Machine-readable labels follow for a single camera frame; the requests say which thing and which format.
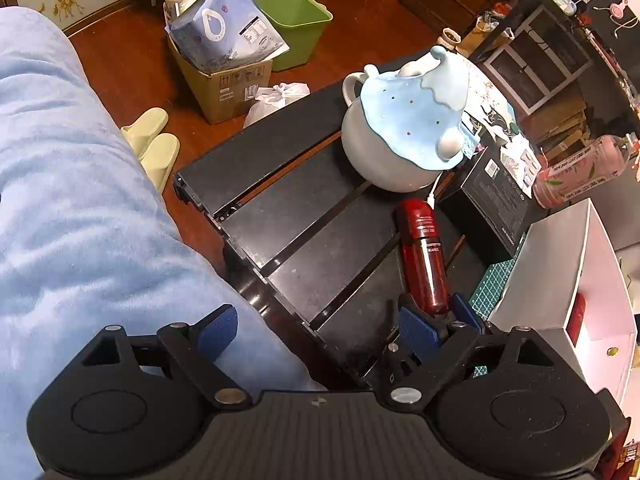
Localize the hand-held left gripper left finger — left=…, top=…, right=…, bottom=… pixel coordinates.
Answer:
left=79, top=304, right=252, bottom=409

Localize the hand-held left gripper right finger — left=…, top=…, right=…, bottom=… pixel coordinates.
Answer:
left=389, top=294, right=557, bottom=407

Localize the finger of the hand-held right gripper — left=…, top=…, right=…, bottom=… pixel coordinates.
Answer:
left=379, top=342, right=418, bottom=403
left=451, top=293, right=484, bottom=335

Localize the white storage box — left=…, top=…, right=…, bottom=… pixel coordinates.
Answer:
left=486, top=198, right=639, bottom=407

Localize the green cutting mat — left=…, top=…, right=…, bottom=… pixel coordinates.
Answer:
left=467, top=244, right=525, bottom=322

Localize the black cardboard box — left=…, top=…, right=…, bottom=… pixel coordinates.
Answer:
left=436, top=146, right=534, bottom=264

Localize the light blue blanket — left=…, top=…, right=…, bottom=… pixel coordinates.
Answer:
left=0, top=6, right=328, bottom=480

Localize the pale green slipper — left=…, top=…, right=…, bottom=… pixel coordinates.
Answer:
left=139, top=132, right=181, bottom=193
left=120, top=107, right=169, bottom=161

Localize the pile of illustrated papers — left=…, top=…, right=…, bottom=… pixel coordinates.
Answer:
left=457, top=65, right=550, bottom=198

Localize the white plastic bag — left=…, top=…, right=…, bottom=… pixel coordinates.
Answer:
left=243, top=81, right=312, bottom=129

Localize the brown cardboard box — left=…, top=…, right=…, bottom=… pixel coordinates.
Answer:
left=166, top=35, right=274, bottom=126

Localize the small white flower pot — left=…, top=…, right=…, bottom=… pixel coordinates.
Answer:
left=437, top=27, right=462, bottom=52

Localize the blue white refill pack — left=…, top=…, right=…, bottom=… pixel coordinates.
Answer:
left=169, top=0, right=291, bottom=74

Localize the green plastic bin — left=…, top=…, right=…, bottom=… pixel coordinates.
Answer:
left=254, top=0, right=334, bottom=73

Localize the white cable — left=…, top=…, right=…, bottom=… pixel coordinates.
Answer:
left=426, top=169, right=447, bottom=207

